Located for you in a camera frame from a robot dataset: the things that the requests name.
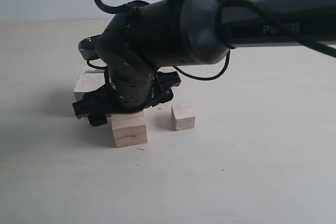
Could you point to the second largest wooden cube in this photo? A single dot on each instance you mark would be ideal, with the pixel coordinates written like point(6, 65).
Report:
point(129, 129)

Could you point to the smallest wooden cube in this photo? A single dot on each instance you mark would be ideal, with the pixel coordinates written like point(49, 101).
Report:
point(183, 116)

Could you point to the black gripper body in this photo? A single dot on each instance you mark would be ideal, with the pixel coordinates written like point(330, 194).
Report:
point(124, 92)

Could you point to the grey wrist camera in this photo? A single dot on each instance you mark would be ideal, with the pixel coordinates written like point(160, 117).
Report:
point(87, 47)

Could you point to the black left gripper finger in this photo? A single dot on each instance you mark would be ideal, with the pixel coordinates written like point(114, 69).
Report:
point(97, 119)

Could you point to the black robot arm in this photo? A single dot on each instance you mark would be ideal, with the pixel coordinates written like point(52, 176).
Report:
point(146, 44)

